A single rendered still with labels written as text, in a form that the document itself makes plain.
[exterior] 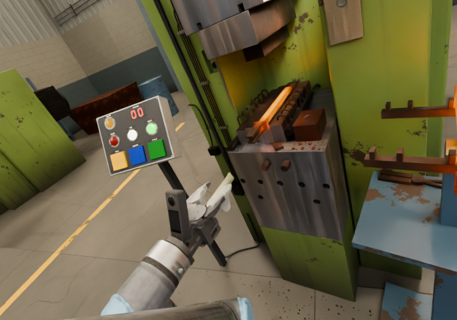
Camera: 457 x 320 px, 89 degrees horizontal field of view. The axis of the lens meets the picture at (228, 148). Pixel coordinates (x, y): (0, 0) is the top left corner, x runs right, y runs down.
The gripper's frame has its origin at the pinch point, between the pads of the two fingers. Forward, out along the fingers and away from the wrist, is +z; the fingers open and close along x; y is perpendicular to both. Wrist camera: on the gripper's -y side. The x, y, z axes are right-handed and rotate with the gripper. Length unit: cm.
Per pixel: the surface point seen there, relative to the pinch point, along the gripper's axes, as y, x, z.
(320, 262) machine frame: 72, 10, 27
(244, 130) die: 1.9, -8.3, 33.0
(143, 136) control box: -7, -50, 19
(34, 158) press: 43, -479, 71
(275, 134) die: 4.7, 4.3, 33.0
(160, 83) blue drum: 22, -374, 318
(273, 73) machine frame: -5, -12, 81
